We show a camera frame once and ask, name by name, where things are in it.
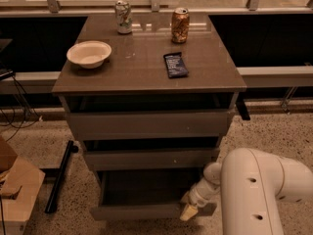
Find grey bottom drawer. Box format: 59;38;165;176
90;167;201;220

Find white green soda can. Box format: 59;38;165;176
114;0;132;34

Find white paper bowl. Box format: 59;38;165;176
67;40;112;69

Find grey top drawer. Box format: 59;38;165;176
67;111;234;141

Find black metal floor bar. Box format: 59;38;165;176
45;140;78;213

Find grey middle drawer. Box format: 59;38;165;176
84;148;220;170

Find orange soda can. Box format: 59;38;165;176
171;8;190;43

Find grey drawer cabinet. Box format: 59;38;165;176
51;13;247;194

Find black bar behind cabinet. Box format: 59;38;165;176
236;94;250;120

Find dark blue snack packet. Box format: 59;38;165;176
163;52;189;78

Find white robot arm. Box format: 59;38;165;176
180;148;313;235

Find grey drawer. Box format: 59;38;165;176
90;167;201;220
84;148;220;170
67;111;234;141

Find black cables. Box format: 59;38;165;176
0;59;43;142

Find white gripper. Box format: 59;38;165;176
180;177;220;221

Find cardboard box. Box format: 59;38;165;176
0;137;45;235

